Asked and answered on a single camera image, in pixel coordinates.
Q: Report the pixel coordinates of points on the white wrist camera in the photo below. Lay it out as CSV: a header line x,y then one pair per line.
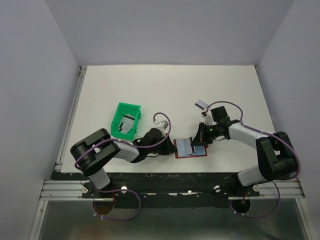
x,y
161,124
207,118

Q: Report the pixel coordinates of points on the white magnetic stripe card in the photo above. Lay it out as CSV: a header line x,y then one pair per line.
x,y
201,105

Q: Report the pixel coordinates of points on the red card holder wallet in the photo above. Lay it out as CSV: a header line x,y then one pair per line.
x,y
203,151

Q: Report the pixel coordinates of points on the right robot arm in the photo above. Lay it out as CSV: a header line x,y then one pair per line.
x,y
276,158

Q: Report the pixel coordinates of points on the aluminium rail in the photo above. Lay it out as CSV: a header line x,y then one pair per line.
x,y
59,160
74,190

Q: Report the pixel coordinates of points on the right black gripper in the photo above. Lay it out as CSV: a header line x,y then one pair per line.
x,y
200,138

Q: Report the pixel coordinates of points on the left aluminium rail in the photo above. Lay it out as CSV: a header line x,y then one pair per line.
x,y
59,160

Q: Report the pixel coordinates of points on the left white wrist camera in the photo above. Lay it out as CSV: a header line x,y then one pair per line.
x,y
161,124

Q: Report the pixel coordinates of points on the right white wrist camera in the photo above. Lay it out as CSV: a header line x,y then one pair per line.
x,y
207,118

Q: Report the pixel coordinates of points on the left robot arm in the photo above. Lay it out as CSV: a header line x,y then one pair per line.
x,y
92,153

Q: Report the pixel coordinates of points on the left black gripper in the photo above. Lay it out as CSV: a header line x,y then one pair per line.
x,y
169,148

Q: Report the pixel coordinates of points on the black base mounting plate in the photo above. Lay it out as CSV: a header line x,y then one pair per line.
x,y
169,190

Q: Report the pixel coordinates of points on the front aluminium rail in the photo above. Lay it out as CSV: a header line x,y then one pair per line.
x,y
74,190

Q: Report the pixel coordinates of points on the silver card in tray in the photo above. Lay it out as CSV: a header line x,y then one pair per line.
x,y
126,123

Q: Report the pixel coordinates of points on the green plastic card tray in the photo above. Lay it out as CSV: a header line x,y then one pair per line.
x,y
125,108

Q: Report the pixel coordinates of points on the white striped card back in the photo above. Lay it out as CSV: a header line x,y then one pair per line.
x,y
193,150

